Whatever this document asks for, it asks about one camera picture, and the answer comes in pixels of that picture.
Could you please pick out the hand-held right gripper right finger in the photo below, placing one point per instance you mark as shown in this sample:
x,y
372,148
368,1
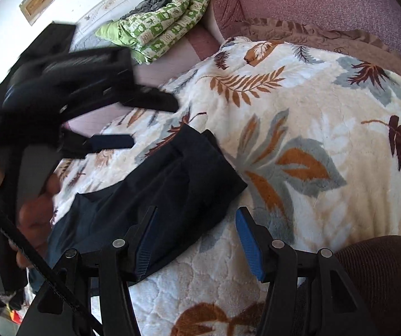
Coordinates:
x,y
250,248

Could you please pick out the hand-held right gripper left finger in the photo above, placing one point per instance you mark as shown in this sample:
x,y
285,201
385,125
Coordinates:
x,y
147,248

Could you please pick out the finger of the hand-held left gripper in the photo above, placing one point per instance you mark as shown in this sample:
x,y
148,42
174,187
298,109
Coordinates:
x,y
111,142
151,98

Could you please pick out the dark navy pants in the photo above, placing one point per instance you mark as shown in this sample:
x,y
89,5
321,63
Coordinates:
x,y
172,182

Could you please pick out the person's left hand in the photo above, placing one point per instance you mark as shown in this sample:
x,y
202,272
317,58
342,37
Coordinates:
x,y
35,217

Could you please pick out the green patterned quilt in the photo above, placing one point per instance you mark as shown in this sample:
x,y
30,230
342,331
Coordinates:
x,y
165,24

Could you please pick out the mauve bed sheet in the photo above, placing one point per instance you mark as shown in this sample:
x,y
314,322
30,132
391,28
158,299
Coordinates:
x,y
202,42

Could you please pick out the white patterned sheet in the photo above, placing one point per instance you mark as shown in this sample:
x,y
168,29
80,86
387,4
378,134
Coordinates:
x,y
116,1

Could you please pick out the grey cloth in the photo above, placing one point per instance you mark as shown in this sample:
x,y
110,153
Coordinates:
x,y
153,1

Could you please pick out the person's brown trouser leg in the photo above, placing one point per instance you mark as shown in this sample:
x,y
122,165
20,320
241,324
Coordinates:
x,y
382,280

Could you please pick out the white leaf print fleece blanket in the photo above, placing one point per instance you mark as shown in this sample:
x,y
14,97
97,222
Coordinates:
x,y
309,119

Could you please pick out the brown ruffled bed cover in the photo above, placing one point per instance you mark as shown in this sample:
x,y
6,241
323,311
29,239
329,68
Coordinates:
x,y
326,35

